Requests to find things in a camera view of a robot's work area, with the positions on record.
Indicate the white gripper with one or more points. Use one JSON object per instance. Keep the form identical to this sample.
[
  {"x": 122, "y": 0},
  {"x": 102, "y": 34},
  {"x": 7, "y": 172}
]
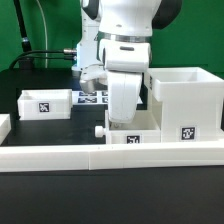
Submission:
[{"x": 123, "y": 94}]

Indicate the white front drawer box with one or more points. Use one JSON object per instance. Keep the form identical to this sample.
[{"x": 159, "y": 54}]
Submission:
[{"x": 143, "y": 129}]

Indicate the white drawer box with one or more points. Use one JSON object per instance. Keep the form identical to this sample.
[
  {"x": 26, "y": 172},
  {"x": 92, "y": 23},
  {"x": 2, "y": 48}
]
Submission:
[
  {"x": 143, "y": 129},
  {"x": 45, "y": 104}
]

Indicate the white drawer cabinet housing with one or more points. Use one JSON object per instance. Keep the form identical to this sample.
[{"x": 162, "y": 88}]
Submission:
[{"x": 187, "y": 103}]

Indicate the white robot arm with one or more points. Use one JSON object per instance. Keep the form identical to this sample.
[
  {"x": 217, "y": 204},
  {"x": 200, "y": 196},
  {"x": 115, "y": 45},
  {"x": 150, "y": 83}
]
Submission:
[{"x": 115, "y": 48}]

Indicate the white rear drawer box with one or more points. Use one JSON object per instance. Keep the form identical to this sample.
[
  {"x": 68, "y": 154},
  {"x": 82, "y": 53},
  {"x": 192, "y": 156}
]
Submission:
[{"x": 45, "y": 104}]

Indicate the white marker tag sheet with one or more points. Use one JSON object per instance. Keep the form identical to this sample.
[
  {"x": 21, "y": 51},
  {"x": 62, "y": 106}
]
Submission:
[{"x": 94, "y": 98}]

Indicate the black pole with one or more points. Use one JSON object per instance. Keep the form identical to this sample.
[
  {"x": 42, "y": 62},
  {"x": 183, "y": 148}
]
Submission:
[{"x": 26, "y": 46}]

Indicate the white plastic border frame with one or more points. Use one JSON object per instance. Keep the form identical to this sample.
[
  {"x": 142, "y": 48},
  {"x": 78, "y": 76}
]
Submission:
[{"x": 98, "y": 157}]

